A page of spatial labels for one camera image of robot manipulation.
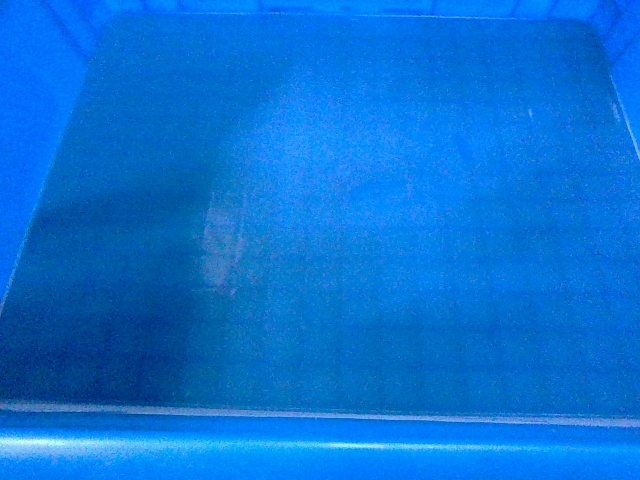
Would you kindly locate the large blue plastic crate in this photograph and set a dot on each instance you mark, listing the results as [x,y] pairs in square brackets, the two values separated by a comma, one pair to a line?
[319,239]

